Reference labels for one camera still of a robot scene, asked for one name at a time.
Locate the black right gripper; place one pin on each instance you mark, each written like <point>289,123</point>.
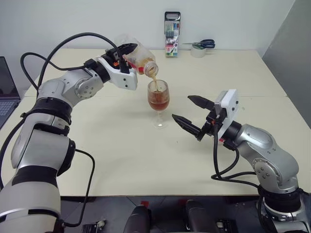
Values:
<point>210,123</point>

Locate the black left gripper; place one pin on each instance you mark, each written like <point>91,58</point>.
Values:
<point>113,55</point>

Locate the clear plastic drink bottle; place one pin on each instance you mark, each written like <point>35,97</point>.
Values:
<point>143,57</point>

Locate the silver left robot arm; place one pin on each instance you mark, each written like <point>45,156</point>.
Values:
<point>73,85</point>

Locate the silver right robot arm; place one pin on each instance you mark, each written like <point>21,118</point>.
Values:
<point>257,140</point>

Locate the clear wine glass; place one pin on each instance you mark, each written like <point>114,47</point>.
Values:
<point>158,102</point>

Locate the marker pen set box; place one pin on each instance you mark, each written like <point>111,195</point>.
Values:
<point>172,36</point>

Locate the white tape roll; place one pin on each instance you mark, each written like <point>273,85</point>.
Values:
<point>198,53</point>

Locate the dark rounded shape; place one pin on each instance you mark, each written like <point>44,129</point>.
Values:
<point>137,219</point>

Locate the dark grey laptop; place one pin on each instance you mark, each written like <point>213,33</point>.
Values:
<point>6,82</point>

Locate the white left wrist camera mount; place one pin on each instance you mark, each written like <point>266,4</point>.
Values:
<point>121,78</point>

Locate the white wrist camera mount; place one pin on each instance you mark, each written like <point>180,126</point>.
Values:
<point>230,106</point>
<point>121,78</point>

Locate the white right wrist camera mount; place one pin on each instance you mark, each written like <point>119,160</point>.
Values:
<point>230,106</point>

